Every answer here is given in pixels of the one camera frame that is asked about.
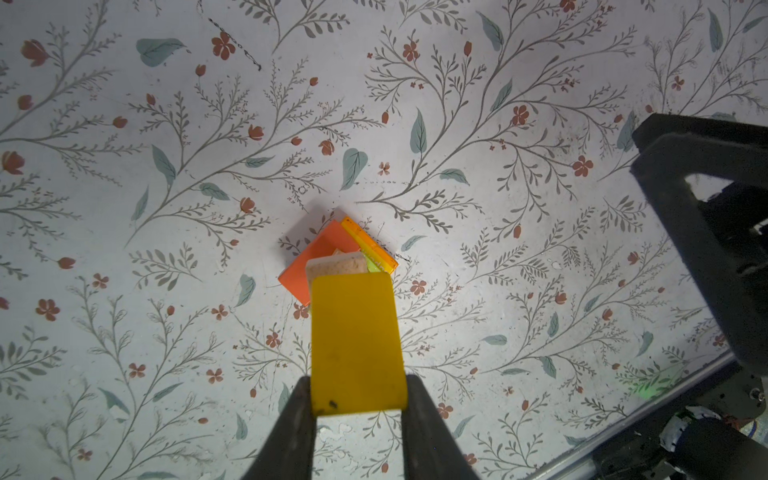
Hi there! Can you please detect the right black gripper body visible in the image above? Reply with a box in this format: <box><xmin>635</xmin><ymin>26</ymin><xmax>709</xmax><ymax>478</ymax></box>
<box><xmin>630</xmin><ymin>114</ymin><xmax>767</xmax><ymax>375</ymax></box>

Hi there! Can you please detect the natural wood long block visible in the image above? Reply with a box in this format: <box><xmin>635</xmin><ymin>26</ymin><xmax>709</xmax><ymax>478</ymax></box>
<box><xmin>305</xmin><ymin>252</ymin><xmax>368</xmax><ymax>285</ymax></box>

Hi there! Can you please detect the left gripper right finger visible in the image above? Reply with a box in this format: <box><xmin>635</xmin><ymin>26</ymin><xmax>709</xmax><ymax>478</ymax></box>
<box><xmin>401</xmin><ymin>375</ymin><xmax>478</xmax><ymax>480</ymax></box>

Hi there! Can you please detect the orange yellow wood block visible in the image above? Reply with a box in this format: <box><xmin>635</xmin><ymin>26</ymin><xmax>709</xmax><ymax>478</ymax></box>
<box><xmin>341</xmin><ymin>217</ymin><xmax>398</xmax><ymax>275</ymax></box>

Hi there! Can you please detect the red orange wood block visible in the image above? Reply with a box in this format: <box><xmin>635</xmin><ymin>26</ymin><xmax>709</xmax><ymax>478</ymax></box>
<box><xmin>278</xmin><ymin>220</ymin><xmax>360</xmax><ymax>306</ymax></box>

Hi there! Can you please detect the yellow triangle wood block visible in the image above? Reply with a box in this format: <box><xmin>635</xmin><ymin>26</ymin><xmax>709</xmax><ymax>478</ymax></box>
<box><xmin>310</xmin><ymin>272</ymin><xmax>408</xmax><ymax>417</ymax></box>

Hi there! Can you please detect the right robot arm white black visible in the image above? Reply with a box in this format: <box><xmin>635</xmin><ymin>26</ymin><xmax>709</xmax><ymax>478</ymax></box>
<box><xmin>593</xmin><ymin>114</ymin><xmax>767</xmax><ymax>479</ymax></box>

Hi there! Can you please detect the green wood block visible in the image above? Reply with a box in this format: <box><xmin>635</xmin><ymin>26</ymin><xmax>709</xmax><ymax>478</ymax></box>
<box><xmin>365</xmin><ymin>256</ymin><xmax>384</xmax><ymax>273</ymax></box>

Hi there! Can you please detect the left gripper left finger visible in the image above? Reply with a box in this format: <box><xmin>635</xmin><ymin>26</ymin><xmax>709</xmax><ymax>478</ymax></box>
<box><xmin>241</xmin><ymin>376</ymin><xmax>317</xmax><ymax>480</ymax></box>

